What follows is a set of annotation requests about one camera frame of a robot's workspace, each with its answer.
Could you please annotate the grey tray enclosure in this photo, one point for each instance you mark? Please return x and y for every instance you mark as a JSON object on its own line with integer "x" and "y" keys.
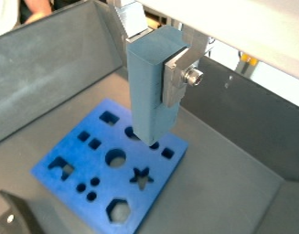
{"x": 235, "y": 185}

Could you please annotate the light blue rectangular block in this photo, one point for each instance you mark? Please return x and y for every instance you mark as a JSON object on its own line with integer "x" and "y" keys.
{"x": 147, "y": 54}

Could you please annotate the blue shape sorter block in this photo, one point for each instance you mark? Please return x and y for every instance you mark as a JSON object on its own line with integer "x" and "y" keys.
{"x": 104, "y": 173}

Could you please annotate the dark curved bracket piece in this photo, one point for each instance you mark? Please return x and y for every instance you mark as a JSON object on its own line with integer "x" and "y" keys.
{"x": 17, "y": 220}

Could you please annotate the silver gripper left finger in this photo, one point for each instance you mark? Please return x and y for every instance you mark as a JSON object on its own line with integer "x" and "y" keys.
{"x": 132, "y": 20}

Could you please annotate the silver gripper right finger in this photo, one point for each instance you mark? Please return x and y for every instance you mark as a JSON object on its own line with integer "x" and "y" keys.
{"x": 180, "y": 68}

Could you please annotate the person's hand in background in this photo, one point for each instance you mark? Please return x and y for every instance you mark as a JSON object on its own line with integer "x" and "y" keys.
{"x": 35, "y": 17}

